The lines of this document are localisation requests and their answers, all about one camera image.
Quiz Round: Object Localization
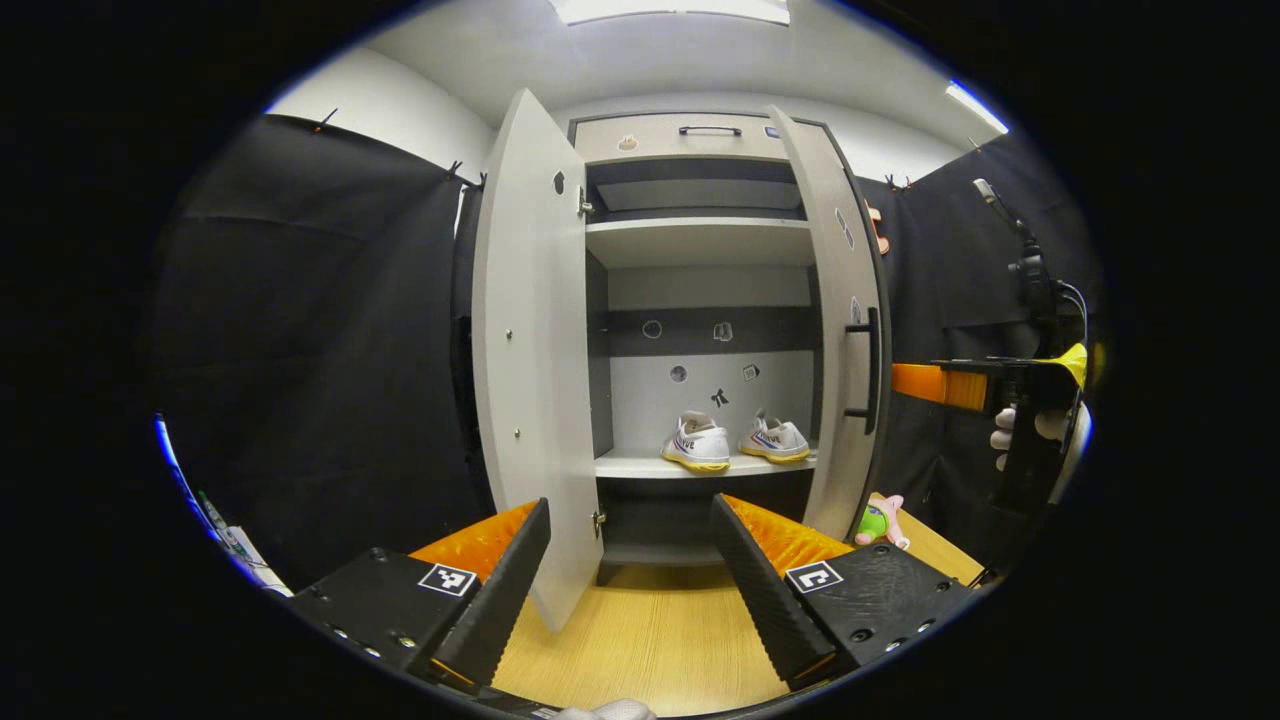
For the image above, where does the grey cabinet door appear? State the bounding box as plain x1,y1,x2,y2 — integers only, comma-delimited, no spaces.
768,105,894,541
470,88,607,634

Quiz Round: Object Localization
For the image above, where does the grey cabinet shelf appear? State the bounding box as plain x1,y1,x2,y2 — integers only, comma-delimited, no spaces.
586,217,816,269
595,447,819,480

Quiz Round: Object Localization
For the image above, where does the black door handle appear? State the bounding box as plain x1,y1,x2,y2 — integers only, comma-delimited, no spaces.
843,307,883,436

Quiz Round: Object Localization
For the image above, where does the black backdrop cloth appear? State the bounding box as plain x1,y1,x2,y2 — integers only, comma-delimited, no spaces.
855,130,1106,571
150,112,493,591

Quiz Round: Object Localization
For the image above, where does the pink and green plush toy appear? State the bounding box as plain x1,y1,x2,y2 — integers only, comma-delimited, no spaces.
853,494,911,550

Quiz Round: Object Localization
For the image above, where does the white printed paper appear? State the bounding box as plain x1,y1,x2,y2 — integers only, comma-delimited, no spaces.
195,488,294,599

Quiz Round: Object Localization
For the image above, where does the black cable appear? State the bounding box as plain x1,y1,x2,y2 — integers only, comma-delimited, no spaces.
1055,280,1091,351

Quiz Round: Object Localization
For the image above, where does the white shoe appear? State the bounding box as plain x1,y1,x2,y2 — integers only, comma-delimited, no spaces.
739,408,812,465
660,411,732,475

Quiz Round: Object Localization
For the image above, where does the grey cabinet drawer front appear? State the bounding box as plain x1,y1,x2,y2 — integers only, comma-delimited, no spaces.
572,113,791,164

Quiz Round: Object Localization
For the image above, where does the grey shoe cabinet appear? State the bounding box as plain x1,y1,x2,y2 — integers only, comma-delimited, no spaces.
570,110,891,586

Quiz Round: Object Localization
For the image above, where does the ceiling light panel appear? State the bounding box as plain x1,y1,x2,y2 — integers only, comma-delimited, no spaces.
548,0,793,27
945,80,1011,136

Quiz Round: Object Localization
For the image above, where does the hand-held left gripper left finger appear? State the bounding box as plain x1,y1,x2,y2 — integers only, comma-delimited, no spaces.
288,497,553,691

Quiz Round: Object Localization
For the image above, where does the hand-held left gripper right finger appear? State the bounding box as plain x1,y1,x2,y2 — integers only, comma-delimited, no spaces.
708,493,979,693

